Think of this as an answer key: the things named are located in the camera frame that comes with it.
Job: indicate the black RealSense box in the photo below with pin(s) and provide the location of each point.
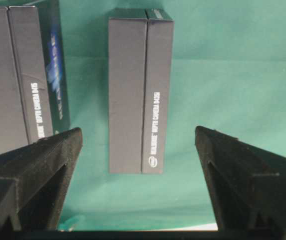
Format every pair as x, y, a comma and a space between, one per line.
139, 65
33, 88

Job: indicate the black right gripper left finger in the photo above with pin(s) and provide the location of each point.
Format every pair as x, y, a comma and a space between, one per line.
34, 180

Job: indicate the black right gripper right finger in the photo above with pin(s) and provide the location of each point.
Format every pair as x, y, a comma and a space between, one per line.
246, 184

